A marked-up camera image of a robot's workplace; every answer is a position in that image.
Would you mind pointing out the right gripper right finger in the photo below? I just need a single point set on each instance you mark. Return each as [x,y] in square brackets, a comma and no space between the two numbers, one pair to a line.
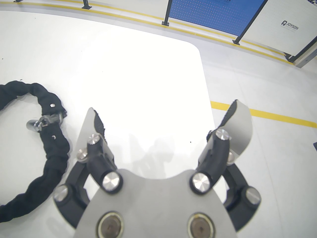
[216,154]

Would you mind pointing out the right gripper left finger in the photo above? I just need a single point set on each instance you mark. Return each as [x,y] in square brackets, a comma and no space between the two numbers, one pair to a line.
[95,158]

